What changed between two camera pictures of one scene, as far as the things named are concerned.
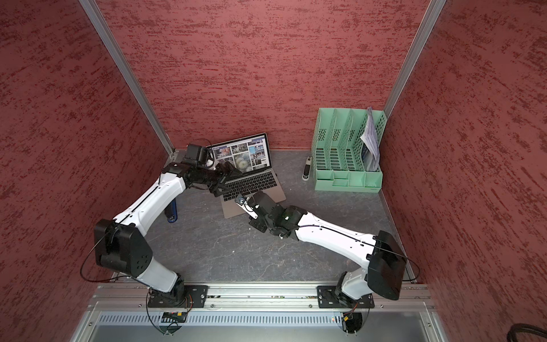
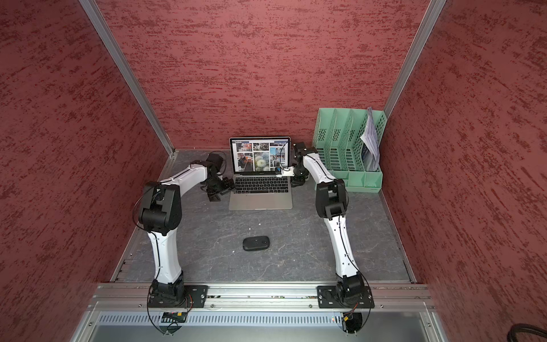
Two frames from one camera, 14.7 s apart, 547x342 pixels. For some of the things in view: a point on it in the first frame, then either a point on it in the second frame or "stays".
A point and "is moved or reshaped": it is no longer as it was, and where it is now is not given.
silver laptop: [251, 157] is moved or reshaped
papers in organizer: [370, 148] stays
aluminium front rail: [417, 296] stays
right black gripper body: [263, 222] → [300, 172]
